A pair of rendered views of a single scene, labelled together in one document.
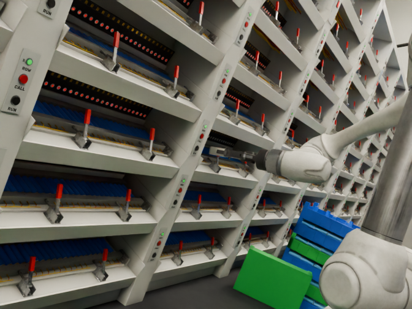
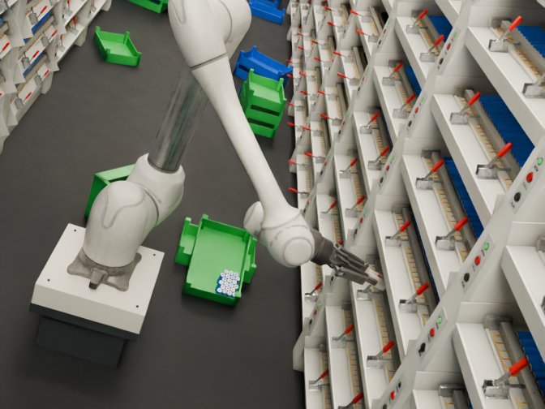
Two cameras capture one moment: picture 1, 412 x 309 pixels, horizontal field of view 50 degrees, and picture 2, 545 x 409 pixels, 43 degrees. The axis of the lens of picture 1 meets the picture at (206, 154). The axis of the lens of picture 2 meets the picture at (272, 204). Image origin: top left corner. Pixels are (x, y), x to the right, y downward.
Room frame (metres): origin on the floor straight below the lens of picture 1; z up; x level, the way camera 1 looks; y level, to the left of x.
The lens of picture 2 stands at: (2.70, -1.35, 1.61)
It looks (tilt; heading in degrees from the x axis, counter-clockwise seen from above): 30 degrees down; 141
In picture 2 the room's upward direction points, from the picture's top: 23 degrees clockwise
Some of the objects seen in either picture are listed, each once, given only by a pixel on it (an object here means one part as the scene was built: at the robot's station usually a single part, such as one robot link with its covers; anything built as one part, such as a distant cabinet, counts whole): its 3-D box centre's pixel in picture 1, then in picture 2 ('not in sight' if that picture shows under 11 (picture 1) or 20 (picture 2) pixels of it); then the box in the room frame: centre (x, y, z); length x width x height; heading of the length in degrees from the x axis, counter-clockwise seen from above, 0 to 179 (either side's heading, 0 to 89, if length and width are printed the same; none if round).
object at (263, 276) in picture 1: (272, 280); not in sight; (1.96, -0.49, 0.10); 0.30 x 0.08 x 0.20; 79
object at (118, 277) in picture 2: not in sight; (105, 261); (1.22, -0.64, 0.30); 0.22 x 0.18 x 0.06; 147
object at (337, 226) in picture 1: (336, 222); not in sight; (2.11, -0.70, 0.44); 0.30 x 0.20 x 0.08; 62
